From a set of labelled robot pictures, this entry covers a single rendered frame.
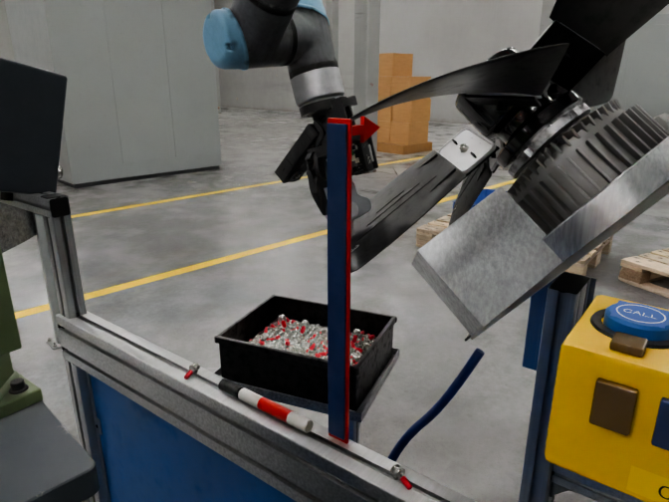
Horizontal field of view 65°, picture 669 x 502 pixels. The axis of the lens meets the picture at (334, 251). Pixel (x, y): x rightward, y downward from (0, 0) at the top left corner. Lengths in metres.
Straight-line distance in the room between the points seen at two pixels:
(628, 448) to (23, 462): 0.37
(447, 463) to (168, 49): 6.15
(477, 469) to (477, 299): 1.27
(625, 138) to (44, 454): 0.70
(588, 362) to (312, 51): 0.59
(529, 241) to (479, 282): 0.09
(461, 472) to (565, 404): 1.54
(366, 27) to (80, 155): 3.71
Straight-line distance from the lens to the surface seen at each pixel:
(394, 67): 9.18
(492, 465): 1.96
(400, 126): 9.03
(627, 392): 0.35
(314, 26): 0.81
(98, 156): 6.82
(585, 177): 0.73
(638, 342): 0.36
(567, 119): 0.80
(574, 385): 0.36
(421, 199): 0.79
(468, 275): 0.71
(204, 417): 0.70
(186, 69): 7.28
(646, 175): 0.72
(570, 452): 0.39
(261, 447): 0.64
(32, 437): 0.42
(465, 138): 0.86
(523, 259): 0.73
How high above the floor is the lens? 1.23
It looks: 18 degrees down
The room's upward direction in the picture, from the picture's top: straight up
